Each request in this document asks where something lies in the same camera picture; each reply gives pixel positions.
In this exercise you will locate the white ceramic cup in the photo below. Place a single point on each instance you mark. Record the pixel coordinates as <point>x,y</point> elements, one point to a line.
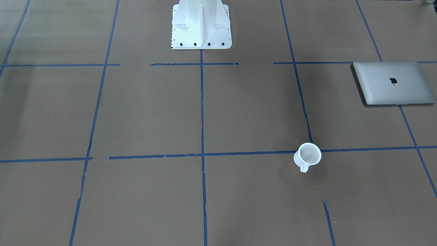
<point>308,154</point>

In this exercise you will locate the grey closed laptop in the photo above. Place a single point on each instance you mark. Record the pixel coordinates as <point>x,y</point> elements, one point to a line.
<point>393,83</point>

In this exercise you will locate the blue tape grid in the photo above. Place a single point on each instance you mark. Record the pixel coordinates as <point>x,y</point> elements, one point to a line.
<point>111,138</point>

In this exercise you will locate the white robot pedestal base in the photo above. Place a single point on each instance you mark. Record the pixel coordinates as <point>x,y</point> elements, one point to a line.
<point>200,24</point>

